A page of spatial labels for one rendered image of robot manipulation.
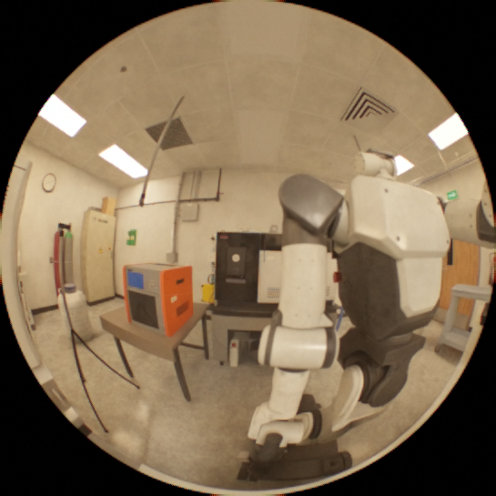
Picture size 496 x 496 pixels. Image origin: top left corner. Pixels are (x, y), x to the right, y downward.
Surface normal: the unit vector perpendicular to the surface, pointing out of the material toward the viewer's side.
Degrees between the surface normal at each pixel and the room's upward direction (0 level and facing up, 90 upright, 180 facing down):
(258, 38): 180
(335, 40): 180
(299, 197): 80
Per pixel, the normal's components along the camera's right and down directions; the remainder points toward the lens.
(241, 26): -0.04, 1.00
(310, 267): -0.29, -0.22
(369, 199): -0.87, -0.24
